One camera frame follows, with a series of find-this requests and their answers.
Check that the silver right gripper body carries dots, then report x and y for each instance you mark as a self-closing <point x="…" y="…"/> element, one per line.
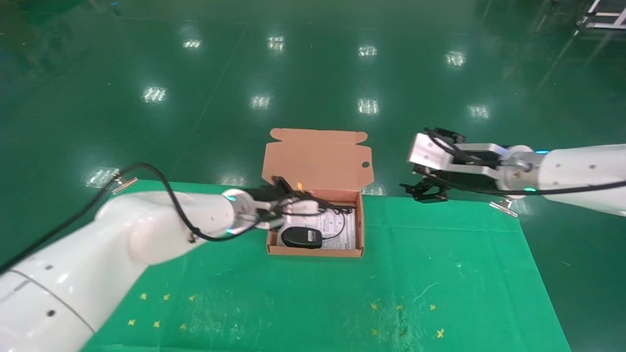
<point x="433" y="154"/>

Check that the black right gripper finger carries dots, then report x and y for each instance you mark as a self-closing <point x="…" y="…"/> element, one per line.
<point x="415" y="188"/>
<point x="433" y="197"/>

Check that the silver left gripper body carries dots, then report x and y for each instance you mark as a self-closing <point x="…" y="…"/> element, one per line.
<point x="298" y="208"/>

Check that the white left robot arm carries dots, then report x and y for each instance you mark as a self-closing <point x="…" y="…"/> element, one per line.
<point x="122" y="244"/>

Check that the open brown cardboard box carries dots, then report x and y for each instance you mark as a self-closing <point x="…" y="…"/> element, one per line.
<point x="318" y="161"/>

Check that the white printed instruction sheet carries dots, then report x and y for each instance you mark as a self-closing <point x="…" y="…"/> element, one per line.
<point x="337" y="239"/>

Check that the metal table clamp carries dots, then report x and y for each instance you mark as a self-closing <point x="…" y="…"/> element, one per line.
<point x="124" y="184"/>
<point x="506" y="208"/>

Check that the green table cloth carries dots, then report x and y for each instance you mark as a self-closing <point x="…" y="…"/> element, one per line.
<point x="293" y="293"/>

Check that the white metal cart frame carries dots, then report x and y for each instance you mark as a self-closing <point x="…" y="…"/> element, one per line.
<point x="606" y="19"/>

